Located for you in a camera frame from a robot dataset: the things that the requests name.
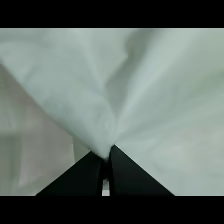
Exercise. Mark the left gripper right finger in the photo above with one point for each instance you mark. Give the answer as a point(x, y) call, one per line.
point(133, 176)

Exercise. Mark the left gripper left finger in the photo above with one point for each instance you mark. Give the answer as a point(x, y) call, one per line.
point(80, 176)

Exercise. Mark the white garment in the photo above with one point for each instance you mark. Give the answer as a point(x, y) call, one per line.
point(133, 76)

